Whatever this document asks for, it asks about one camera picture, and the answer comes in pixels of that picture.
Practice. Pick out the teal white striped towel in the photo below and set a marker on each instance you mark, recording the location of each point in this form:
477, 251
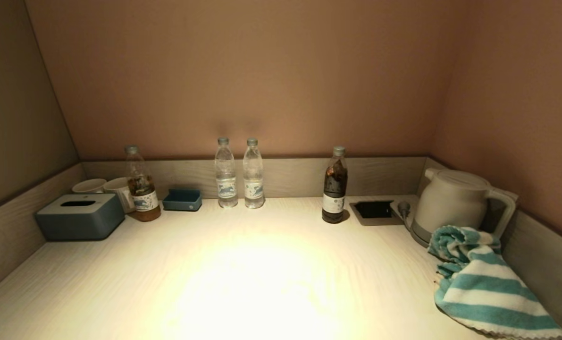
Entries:
483, 288

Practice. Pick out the grey kettle base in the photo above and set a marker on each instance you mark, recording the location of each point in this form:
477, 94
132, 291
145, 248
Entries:
418, 236

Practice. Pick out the white ceramic mug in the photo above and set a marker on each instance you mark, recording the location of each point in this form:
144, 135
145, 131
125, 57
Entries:
88, 185
121, 191

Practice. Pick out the dark liquid plastic bottle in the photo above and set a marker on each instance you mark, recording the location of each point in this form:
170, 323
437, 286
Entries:
334, 193

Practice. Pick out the recessed black socket panel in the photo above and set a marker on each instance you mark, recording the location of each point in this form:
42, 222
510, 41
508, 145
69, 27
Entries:
374, 210

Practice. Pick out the small blue plastic tray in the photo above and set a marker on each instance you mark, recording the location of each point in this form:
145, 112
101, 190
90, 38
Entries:
182, 202

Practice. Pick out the white electric kettle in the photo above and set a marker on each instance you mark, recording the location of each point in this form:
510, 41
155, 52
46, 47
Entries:
450, 200

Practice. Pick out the grey kettle power plug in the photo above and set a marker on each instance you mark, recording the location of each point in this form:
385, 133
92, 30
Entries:
404, 208

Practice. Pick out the clear water bottle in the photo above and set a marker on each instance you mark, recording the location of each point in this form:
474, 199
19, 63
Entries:
254, 185
226, 184

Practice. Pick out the amber tea plastic bottle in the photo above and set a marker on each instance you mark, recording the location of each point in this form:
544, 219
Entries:
143, 200

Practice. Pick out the grey-blue tissue box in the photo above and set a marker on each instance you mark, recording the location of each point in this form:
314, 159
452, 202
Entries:
80, 222

